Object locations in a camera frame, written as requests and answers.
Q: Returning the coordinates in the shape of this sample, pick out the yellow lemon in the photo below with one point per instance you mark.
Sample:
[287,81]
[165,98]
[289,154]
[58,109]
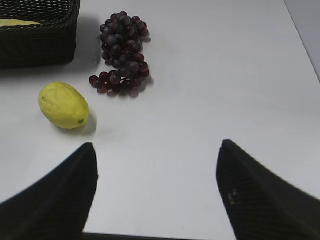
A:
[63,105]

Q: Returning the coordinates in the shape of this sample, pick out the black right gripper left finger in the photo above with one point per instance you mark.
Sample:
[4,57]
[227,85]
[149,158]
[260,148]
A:
[57,206]

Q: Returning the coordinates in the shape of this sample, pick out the purple grape bunch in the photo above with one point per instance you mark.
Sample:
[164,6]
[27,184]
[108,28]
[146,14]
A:
[121,39]

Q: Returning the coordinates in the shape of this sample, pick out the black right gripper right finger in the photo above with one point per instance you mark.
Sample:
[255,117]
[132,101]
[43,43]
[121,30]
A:
[259,204]

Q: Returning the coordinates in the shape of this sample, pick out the black wicker basket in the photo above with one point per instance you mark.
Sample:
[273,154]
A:
[51,41]

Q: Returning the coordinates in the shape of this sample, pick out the yellow banana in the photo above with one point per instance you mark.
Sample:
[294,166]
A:
[16,22]

